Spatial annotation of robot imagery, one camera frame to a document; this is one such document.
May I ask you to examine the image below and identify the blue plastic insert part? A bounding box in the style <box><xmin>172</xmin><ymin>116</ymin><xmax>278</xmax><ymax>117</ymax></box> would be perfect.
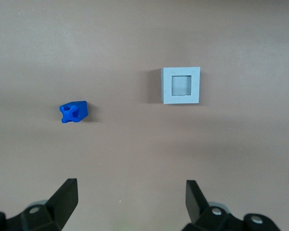
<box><xmin>59</xmin><ymin>100</ymin><xmax>89</xmax><ymax>124</ymax></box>

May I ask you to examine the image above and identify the brown table cover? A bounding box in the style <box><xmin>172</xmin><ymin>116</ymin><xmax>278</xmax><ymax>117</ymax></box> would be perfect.
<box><xmin>0</xmin><ymin>0</ymin><xmax>289</xmax><ymax>231</ymax></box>

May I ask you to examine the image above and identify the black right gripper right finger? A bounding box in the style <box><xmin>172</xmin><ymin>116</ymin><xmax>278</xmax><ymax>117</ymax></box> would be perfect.
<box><xmin>182</xmin><ymin>180</ymin><xmax>279</xmax><ymax>231</ymax></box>

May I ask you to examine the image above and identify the gray square base block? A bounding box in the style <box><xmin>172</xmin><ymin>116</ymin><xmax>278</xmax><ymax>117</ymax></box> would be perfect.
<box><xmin>160</xmin><ymin>66</ymin><xmax>201</xmax><ymax>105</ymax></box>

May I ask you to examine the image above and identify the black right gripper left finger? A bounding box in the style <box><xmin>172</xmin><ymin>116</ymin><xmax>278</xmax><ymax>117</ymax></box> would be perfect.
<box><xmin>0</xmin><ymin>178</ymin><xmax>79</xmax><ymax>231</ymax></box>

